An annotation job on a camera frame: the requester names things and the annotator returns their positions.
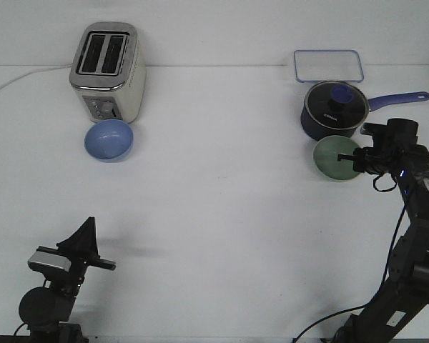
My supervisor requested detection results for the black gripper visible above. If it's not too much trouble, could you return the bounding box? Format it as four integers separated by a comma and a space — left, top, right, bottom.
36, 217, 116, 286
337, 133, 404, 175

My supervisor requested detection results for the green bowl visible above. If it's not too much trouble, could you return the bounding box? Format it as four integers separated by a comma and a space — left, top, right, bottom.
313, 135, 360, 182

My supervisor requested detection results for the blue bowl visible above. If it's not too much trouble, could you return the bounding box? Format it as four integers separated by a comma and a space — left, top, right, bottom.
84, 119, 134, 162

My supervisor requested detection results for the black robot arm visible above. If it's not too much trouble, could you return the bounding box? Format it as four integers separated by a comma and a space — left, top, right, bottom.
332, 119, 429, 342
19, 217, 116, 342

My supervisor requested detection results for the glass pot lid blue knob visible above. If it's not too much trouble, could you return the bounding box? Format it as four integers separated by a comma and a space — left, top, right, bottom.
305, 81, 369, 129

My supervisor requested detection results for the clear container blue rim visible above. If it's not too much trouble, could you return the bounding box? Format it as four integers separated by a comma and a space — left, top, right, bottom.
293, 49, 364, 83

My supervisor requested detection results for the silver two-slot toaster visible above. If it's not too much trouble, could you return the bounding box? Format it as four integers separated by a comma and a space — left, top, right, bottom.
69, 21, 147, 123

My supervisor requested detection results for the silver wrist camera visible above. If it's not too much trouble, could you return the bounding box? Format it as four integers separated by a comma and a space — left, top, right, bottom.
27, 251, 72, 274
360, 123, 386, 136

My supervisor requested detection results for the blue saucepan with handle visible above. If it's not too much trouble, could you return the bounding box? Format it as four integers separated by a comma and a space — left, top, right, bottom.
300, 81, 429, 141

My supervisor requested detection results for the white toaster power cable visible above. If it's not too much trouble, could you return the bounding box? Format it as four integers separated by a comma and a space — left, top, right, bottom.
0, 64, 74, 119

